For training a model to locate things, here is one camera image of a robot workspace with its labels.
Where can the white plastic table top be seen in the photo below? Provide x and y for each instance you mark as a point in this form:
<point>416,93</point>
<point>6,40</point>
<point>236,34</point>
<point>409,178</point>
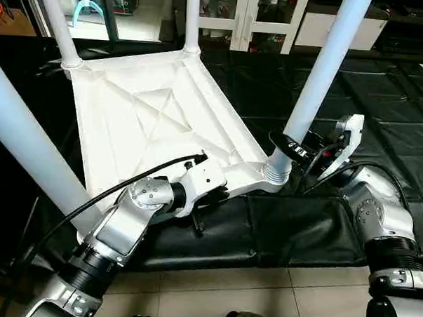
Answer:
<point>157,107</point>

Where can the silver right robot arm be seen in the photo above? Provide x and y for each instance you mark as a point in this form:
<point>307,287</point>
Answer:
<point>384,215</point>

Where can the black work mat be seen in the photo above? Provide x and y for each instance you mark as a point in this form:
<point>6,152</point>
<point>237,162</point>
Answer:
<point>292,232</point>

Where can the white glass door cabinet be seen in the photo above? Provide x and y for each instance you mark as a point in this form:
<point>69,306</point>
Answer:
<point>256,20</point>

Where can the black low shelf unit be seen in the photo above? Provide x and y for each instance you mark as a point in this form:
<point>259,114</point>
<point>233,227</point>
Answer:
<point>407,26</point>

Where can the black slanted pole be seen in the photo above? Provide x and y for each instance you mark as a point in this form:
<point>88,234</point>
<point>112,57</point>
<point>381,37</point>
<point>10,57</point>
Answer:
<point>109,12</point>

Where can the teal and white mop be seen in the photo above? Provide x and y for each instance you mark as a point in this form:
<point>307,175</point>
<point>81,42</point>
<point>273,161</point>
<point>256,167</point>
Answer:
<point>88,9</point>

